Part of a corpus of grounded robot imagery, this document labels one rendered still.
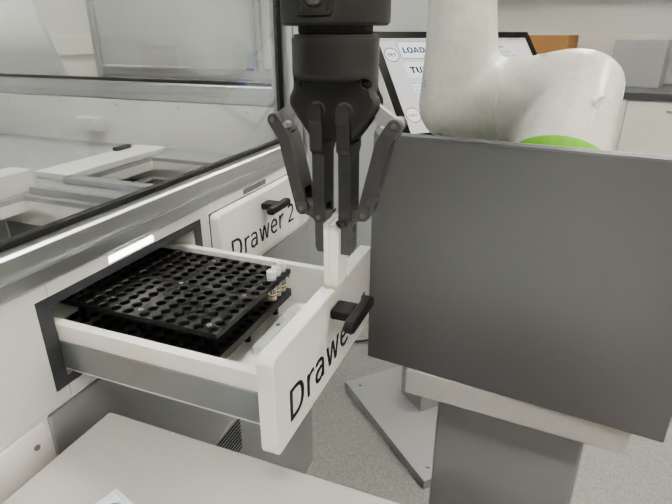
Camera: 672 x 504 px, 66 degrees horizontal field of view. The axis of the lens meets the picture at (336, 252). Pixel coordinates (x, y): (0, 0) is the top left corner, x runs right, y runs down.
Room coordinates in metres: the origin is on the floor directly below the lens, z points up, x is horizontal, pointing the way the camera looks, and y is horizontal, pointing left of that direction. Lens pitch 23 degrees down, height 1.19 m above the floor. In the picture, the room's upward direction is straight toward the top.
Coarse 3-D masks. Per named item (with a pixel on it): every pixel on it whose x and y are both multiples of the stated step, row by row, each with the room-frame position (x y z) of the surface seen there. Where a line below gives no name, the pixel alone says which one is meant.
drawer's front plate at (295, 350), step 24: (360, 264) 0.59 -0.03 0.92; (360, 288) 0.60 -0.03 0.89; (312, 312) 0.46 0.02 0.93; (288, 336) 0.42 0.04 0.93; (312, 336) 0.45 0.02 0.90; (336, 336) 0.52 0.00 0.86; (264, 360) 0.38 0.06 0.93; (288, 360) 0.40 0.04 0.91; (312, 360) 0.45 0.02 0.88; (336, 360) 0.52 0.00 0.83; (264, 384) 0.38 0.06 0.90; (288, 384) 0.40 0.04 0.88; (312, 384) 0.45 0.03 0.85; (264, 408) 0.38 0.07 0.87; (288, 408) 0.40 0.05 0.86; (264, 432) 0.38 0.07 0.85; (288, 432) 0.40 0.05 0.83
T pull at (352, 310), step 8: (368, 296) 0.53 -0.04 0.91; (336, 304) 0.51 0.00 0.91; (344, 304) 0.51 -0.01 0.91; (352, 304) 0.51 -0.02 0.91; (360, 304) 0.51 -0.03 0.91; (368, 304) 0.51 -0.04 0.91; (336, 312) 0.49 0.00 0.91; (344, 312) 0.49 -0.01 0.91; (352, 312) 0.49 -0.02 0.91; (360, 312) 0.49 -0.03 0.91; (344, 320) 0.49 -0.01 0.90; (352, 320) 0.47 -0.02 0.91; (360, 320) 0.48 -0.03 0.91; (344, 328) 0.46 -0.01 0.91; (352, 328) 0.46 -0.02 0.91
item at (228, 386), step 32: (224, 256) 0.70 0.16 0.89; (256, 256) 0.68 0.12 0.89; (64, 320) 0.50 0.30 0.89; (64, 352) 0.49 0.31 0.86; (96, 352) 0.47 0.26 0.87; (128, 352) 0.46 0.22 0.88; (160, 352) 0.44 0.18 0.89; (192, 352) 0.44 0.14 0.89; (128, 384) 0.46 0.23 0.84; (160, 384) 0.44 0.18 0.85; (192, 384) 0.43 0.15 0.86; (224, 384) 0.41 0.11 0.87; (256, 384) 0.40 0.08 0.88; (256, 416) 0.40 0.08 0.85
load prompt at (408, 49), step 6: (396, 42) 1.38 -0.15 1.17; (402, 42) 1.39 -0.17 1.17; (408, 42) 1.39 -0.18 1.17; (414, 42) 1.40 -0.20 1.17; (420, 42) 1.41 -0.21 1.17; (402, 48) 1.37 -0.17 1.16; (408, 48) 1.38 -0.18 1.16; (414, 48) 1.39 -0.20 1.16; (420, 48) 1.40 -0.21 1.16; (402, 54) 1.36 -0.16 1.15; (408, 54) 1.37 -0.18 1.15; (414, 54) 1.37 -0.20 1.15; (420, 54) 1.38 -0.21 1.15
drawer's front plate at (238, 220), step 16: (256, 192) 0.90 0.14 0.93; (272, 192) 0.93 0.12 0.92; (288, 192) 0.99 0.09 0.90; (224, 208) 0.80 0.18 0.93; (240, 208) 0.82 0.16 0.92; (256, 208) 0.87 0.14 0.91; (288, 208) 0.99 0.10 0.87; (224, 224) 0.78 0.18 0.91; (240, 224) 0.82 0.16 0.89; (256, 224) 0.87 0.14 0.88; (272, 224) 0.92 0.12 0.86; (288, 224) 0.98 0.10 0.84; (224, 240) 0.77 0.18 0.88; (272, 240) 0.92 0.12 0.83
